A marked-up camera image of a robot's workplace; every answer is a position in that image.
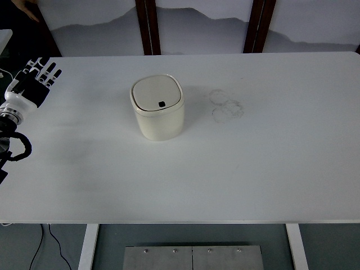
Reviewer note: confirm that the black-white robot hand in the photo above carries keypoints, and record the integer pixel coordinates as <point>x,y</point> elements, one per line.
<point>19,99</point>

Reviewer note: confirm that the cream lidded trash bin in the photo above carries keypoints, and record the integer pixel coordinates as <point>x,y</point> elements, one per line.
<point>160,123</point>

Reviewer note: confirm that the white side table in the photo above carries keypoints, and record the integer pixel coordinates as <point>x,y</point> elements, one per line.
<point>5,38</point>

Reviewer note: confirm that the person's hand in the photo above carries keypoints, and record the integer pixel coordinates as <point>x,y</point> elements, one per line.
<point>28,8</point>

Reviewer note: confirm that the mountain painting screen panel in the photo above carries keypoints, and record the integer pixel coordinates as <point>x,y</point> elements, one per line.
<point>95,28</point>
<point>202,28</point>
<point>317,25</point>

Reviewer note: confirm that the white table leg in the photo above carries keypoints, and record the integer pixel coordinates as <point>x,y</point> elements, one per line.
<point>87,247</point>
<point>297,247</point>

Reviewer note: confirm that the grey metal plate with screws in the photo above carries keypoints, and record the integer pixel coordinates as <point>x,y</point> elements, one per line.
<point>168,260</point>

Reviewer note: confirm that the brown wooden screen post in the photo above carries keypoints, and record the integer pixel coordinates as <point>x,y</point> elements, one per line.
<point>258,25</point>
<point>52,42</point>
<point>147,28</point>

